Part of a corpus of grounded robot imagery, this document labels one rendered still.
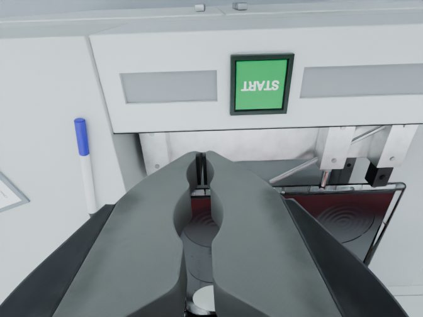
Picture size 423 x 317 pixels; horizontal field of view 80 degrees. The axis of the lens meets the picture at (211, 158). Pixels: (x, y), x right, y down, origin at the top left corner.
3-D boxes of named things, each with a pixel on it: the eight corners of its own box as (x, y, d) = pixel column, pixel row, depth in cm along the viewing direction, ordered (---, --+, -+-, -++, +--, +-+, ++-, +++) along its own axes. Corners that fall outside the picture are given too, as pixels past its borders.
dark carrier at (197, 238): (339, 308, 58) (340, 311, 57) (188, 312, 58) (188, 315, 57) (392, 190, 40) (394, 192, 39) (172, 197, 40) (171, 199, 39)
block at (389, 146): (388, 156, 38) (401, 168, 36) (366, 157, 38) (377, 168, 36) (408, 105, 34) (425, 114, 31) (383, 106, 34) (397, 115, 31)
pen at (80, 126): (96, 225, 32) (82, 122, 24) (88, 224, 31) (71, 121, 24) (99, 219, 32) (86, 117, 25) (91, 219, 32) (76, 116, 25)
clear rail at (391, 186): (400, 187, 40) (406, 192, 39) (162, 194, 40) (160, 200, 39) (404, 179, 39) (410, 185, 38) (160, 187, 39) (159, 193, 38)
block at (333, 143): (335, 158, 38) (344, 170, 36) (312, 159, 38) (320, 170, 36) (349, 107, 34) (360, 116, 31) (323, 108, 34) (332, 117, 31)
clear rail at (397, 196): (344, 308, 59) (347, 314, 58) (338, 308, 59) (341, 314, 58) (404, 179, 39) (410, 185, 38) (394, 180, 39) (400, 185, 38)
